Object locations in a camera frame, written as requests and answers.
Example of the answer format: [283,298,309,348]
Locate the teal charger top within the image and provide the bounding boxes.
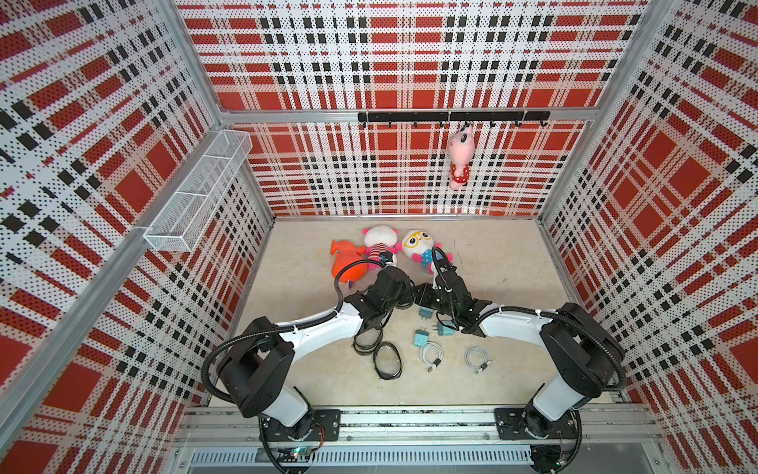
[418,306,434,319]

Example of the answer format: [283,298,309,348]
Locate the teal charger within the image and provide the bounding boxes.
[418,306,434,319]
[413,330,430,348]
[436,322,456,337]

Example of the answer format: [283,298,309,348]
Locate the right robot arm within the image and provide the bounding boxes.
[415,247,628,440]

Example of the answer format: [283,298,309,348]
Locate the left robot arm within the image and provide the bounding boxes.
[201,263,414,440]

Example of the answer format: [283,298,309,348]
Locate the teal charger right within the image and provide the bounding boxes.
[436,322,456,337]

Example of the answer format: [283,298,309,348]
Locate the teal charger bottom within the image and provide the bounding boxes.
[413,330,430,348]

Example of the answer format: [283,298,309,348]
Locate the pink striped plush doll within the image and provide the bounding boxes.
[363,224,402,266]

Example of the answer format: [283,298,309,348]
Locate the orange plush toy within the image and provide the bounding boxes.
[330,240,367,284]

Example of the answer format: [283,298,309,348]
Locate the pink hanging plush toy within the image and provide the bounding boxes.
[447,124,476,191]

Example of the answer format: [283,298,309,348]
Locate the white coiled cable middle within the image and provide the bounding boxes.
[418,340,445,373]

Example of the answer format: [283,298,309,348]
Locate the white coiled cable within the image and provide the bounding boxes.
[418,340,445,373]
[463,346,493,375]

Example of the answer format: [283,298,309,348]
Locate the black coiled cable middle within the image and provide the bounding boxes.
[352,319,386,357]

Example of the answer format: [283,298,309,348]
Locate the black coiled cable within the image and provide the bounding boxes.
[352,319,386,357]
[372,340,404,381]

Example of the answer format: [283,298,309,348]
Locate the white coiled cable right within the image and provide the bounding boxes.
[463,346,493,375]

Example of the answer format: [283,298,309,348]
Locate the black coiled cable bottom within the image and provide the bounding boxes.
[372,340,404,381]

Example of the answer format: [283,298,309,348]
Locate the black hook rail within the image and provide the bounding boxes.
[357,111,551,124]

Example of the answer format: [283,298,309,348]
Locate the white wire mesh basket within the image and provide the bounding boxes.
[144,130,252,253]

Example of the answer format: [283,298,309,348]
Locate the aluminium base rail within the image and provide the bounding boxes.
[167,404,677,473]

